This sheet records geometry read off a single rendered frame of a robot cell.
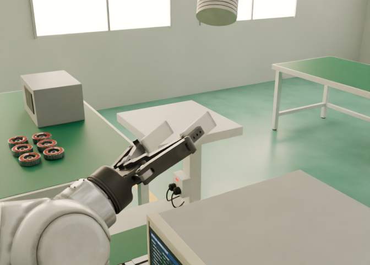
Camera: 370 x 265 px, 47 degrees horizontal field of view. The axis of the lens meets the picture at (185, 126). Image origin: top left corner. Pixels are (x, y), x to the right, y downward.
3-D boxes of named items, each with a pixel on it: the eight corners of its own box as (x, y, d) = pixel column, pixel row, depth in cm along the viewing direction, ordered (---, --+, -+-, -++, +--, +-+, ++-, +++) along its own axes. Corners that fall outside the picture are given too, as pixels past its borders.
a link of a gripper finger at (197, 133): (176, 144, 67) (186, 142, 64) (196, 125, 69) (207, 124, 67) (181, 151, 67) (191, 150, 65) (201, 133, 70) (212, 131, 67)
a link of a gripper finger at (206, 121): (178, 134, 68) (181, 134, 67) (206, 111, 71) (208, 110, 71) (188, 149, 69) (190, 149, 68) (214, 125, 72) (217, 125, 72)
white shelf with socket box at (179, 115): (160, 259, 155) (157, 145, 138) (122, 211, 185) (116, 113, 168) (237, 231, 171) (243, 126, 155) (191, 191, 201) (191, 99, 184)
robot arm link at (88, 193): (44, 197, 66) (75, 174, 69) (77, 241, 68) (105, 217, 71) (63, 199, 58) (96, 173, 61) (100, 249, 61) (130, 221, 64)
